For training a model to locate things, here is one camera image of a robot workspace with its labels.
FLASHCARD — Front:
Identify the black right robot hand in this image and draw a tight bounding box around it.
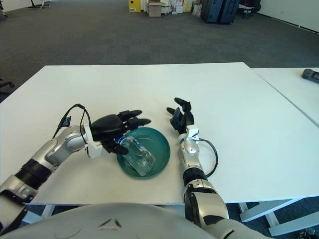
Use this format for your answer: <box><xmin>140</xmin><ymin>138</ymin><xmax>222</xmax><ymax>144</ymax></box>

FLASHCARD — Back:
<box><xmin>166</xmin><ymin>97</ymin><xmax>195</xmax><ymax>135</ymax></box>

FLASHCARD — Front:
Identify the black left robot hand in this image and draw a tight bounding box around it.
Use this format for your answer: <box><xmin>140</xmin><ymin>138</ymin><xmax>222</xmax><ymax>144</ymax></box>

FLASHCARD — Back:
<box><xmin>90</xmin><ymin>109</ymin><xmax>152</xmax><ymax>154</ymax></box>

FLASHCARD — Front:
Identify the clear plastic bottle blue cap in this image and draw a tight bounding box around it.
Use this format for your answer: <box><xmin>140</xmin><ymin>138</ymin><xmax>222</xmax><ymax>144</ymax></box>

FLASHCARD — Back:
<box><xmin>115</xmin><ymin>135</ymin><xmax>156</xmax><ymax>177</ymax></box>

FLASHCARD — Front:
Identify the teal green plate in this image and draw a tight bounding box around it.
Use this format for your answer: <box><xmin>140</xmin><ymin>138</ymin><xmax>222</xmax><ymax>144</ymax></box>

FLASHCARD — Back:
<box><xmin>116</xmin><ymin>126</ymin><xmax>171</xmax><ymax>180</ymax></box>

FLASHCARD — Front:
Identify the grey robot torso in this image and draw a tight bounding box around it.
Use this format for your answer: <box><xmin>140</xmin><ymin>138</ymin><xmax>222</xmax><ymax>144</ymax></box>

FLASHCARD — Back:
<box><xmin>0</xmin><ymin>203</ymin><xmax>275</xmax><ymax>239</ymax></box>

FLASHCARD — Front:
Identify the blue suitcase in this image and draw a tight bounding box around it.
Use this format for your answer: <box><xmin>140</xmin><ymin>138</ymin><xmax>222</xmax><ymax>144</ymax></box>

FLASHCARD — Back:
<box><xmin>200</xmin><ymin>0</ymin><xmax>222</xmax><ymax>24</ymax></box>

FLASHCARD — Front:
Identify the stack of white boxes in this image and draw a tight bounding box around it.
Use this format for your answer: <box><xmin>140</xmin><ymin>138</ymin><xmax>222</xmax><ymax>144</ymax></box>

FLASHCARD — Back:
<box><xmin>161</xmin><ymin>0</ymin><xmax>194</xmax><ymax>13</ymax></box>

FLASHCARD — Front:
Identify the dark navy suitcase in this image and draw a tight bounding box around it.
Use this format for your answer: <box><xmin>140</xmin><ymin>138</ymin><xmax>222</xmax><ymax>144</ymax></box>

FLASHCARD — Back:
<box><xmin>218</xmin><ymin>0</ymin><xmax>240</xmax><ymax>25</ymax></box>

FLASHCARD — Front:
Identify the yellow box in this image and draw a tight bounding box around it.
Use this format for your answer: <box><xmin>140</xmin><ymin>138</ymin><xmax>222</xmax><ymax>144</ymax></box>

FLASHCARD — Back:
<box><xmin>128</xmin><ymin>0</ymin><xmax>142</xmax><ymax>12</ymax></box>

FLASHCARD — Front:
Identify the black chair with white seat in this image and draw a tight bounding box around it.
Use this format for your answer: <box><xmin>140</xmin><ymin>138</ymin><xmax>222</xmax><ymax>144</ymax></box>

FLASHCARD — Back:
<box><xmin>238</xmin><ymin>2</ymin><xmax>262</xmax><ymax>18</ymax></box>

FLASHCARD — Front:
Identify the grey handheld device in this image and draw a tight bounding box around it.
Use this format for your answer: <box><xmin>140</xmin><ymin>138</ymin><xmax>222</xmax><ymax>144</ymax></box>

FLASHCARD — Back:
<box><xmin>302</xmin><ymin>68</ymin><xmax>319</xmax><ymax>84</ymax></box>

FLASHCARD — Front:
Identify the black stand base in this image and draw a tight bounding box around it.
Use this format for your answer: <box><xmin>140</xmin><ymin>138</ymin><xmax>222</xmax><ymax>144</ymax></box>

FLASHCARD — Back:
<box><xmin>27</xmin><ymin>0</ymin><xmax>52</xmax><ymax>8</ymax></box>

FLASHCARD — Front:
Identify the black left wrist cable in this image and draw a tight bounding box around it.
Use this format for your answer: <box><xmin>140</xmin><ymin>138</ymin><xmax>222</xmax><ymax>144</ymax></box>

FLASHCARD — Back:
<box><xmin>52</xmin><ymin>104</ymin><xmax>92</xmax><ymax>145</ymax></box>

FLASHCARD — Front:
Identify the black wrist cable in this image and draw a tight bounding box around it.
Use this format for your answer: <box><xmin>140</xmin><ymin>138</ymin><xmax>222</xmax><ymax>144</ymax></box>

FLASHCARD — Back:
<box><xmin>52</xmin><ymin>104</ymin><xmax>92</xmax><ymax>145</ymax></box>
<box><xmin>198</xmin><ymin>138</ymin><xmax>219</xmax><ymax>177</ymax></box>

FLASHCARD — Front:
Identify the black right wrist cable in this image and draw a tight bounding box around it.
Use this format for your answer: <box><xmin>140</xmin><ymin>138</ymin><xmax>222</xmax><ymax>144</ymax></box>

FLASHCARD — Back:
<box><xmin>198</xmin><ymin>138</ymin><xmax>219</xmax><ymax>177</ymax></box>

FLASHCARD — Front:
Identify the white table leg frame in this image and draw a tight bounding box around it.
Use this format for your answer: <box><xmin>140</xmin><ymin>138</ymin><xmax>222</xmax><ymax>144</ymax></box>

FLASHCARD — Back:
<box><xmin>24</xmin><ymin>204</ymin><xmax>57</xmax><ymax>218</ymax></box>
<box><xmin>238</xmin><ymin>196</ymin><xmax>319</xmax><ymax>236</ymax></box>

